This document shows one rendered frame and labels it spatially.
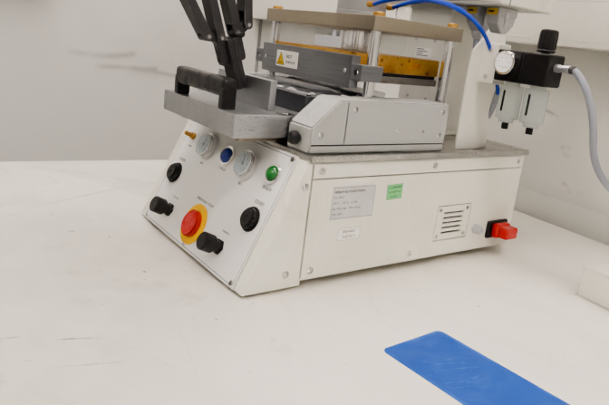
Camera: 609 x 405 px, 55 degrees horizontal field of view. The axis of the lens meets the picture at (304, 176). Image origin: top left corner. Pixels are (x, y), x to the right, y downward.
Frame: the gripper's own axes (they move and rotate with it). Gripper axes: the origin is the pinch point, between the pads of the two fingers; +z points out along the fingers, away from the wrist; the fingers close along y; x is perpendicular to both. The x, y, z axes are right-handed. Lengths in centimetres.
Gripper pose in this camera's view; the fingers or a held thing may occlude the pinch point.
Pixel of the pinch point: (232, 62)
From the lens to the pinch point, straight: 84.1
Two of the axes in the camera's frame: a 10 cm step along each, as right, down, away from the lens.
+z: 1.7, 8.9, 4.1
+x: 5.6, 2.6, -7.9
